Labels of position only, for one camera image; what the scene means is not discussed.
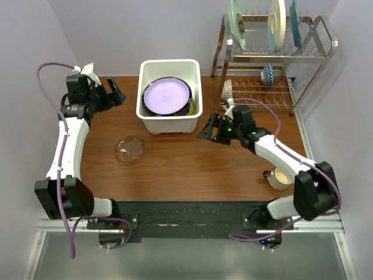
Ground lavender plate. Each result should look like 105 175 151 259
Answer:
143 78 190 115

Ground clear glass plate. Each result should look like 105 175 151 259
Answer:
114 135 146 165

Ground mint plate in rack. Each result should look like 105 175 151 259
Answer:
228 0 247 51

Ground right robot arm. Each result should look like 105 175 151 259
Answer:
198 105 341 229

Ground metal dish rack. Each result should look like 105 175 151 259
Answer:
210 14 338 116

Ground cream blue spiral plate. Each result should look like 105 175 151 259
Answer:
268 0 286 53

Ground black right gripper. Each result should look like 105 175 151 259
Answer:
196 113 242 146

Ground white plastic bin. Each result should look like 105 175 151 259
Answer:
136 59 203 134

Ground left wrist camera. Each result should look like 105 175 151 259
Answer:
72 62 102 87

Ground woven bamboo plate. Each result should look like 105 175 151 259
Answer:
186 99 198 116

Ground black gold striped plate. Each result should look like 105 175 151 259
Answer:
141 77 193 117

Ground blue zigzag bowl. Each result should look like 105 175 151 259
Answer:
261 64 275 86

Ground teal plate in rack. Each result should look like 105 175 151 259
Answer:
289 0 303 53

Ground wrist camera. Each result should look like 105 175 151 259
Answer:
223 97 235 120
72 62 102 87

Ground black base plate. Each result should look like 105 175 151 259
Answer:
87 200 294 244

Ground aluminium frame rail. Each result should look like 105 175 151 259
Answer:
248 215 358 279

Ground cream ceramic mug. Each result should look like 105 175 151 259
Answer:
263 167 293 191

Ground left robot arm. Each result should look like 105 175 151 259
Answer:
34 74 126 229

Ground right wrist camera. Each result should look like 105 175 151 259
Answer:
223 97 235 120

